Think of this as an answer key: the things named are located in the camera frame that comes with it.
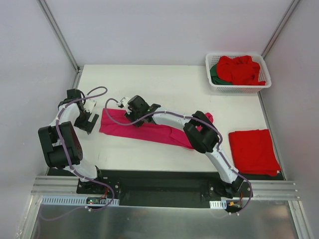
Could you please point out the folded red t shirt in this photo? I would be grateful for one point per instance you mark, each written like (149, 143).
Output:
(253, 153)

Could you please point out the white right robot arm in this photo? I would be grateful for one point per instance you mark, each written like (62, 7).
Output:
(200, 132)

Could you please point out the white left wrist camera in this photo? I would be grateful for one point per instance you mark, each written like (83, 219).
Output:
(89, 105)

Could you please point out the green t shirt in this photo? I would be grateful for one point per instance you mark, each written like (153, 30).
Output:
(214, 77)

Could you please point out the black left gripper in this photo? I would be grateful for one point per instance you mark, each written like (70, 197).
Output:
(87, 120)

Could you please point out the aluminium frame rail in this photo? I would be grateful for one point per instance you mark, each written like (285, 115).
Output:
(61, 190)

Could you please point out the red crumpled t shirt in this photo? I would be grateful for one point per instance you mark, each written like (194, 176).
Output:
(242, 71)

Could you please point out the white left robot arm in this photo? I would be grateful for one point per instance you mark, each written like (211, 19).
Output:
(59, 142)

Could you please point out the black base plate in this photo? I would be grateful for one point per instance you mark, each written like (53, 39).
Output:
(160, 189)

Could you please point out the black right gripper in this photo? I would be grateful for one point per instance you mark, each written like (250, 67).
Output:
(134, 118)

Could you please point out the pink t shirt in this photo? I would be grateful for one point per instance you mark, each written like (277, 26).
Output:
(147, 132)

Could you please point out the white plastic laundry basket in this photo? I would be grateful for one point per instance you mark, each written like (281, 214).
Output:
(213, 58)

